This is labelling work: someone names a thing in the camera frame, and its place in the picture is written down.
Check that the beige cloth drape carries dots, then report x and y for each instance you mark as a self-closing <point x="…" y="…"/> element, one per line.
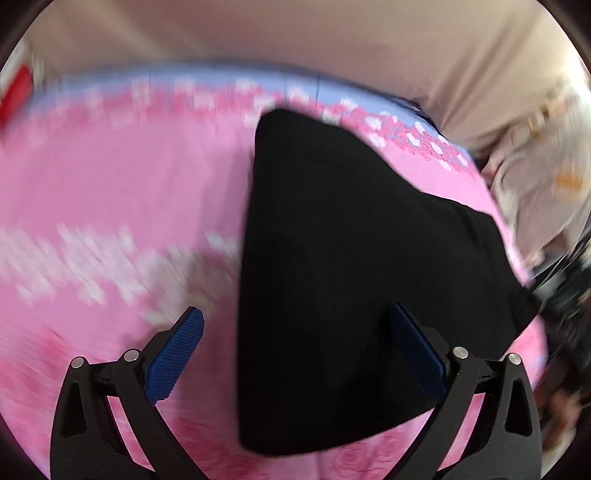
<point x="300" y="37"/>

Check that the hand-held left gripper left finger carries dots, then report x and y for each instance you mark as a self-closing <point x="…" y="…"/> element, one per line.
<point x="178" y="355"/>

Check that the pink rose bedsheet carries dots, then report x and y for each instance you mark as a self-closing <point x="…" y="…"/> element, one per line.
<point x="120" y="207"/>

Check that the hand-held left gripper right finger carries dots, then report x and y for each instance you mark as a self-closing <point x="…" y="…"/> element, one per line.
<point x="418" y="353"/>

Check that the pale floral blanket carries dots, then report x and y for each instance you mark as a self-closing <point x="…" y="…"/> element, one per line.
<point x="545" y="184"/>

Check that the black pants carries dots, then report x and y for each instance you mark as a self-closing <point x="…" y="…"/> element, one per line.
<point x="351" y="277"/>

